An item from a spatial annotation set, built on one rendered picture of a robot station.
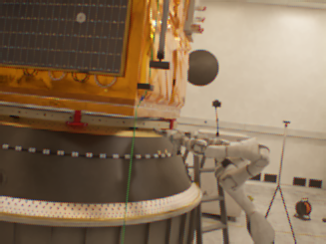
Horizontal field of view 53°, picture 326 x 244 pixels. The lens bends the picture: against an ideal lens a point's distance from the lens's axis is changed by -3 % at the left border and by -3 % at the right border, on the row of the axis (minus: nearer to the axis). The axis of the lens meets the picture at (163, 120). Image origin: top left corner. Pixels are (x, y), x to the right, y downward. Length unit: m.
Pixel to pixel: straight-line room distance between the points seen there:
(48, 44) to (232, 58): 8.48
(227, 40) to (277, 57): 1.52
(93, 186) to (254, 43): 8.67
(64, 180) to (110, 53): 0.74
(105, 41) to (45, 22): 0.35
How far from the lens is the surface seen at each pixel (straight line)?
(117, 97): 1.72
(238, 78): 9.96
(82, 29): 1.79
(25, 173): 1.98
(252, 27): 10.27
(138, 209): 2.01
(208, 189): 6.00
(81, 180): 1.94
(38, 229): 1.92
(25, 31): 1.94
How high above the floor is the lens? 1.78
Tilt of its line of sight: 2 degrees down
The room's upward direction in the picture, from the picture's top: 6 degrees clockwise
